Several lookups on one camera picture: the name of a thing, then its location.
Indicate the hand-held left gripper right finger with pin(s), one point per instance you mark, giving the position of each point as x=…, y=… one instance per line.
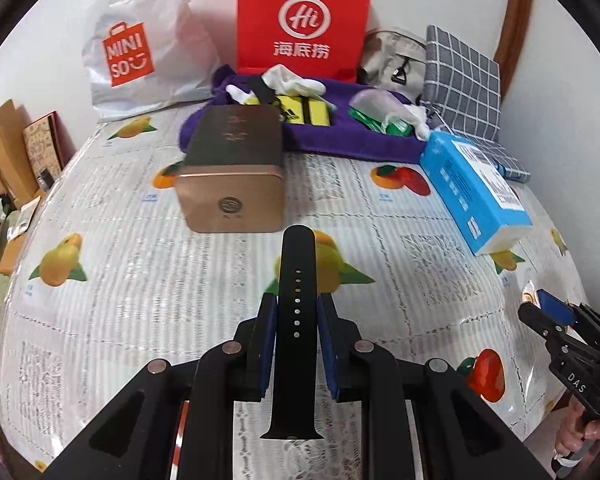
x=327, y=345

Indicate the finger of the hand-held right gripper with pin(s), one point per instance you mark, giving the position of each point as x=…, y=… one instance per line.
x=540, y=325
x=555, y=307

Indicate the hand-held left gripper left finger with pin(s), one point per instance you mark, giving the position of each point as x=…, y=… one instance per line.
x=266, y=345

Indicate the white sock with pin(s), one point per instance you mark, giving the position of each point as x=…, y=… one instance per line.
x=421, y=122
x=290, y=80

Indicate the clear plastic bag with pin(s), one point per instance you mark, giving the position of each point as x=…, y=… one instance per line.
x=377, y=101

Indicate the person's right hand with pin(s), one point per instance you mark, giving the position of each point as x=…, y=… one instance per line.
x=572, y=435

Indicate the blue cardboard box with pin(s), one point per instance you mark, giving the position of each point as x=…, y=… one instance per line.
x=470, y=190

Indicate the dark gold tin box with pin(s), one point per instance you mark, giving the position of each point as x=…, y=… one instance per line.
x=230, y=175

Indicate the purple cloth bag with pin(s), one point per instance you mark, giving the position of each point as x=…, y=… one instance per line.
x=340, y=140

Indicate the grey plaid cloth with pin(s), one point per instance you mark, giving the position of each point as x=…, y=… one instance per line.
x=465, y=85

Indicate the wooden nightstand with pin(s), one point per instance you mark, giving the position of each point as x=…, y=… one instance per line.
x=22, y=240

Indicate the small dark bottle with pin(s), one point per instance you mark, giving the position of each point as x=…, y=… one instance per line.
x=44, y=180

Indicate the grey backpack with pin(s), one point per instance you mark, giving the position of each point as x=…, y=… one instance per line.
x=385, y=60

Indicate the patterned brown notebook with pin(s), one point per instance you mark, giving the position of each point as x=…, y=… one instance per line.
x=42, y=142

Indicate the wooden headboard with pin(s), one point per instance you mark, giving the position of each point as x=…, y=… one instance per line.
x=5, y=150

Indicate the red paper bag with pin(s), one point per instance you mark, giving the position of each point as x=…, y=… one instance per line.
x=305, y=15

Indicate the white plastic shopping bag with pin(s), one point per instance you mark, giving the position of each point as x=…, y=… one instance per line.
x=145, y=35

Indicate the brown wooden door frame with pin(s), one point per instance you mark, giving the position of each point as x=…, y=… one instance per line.
x=517, y=35

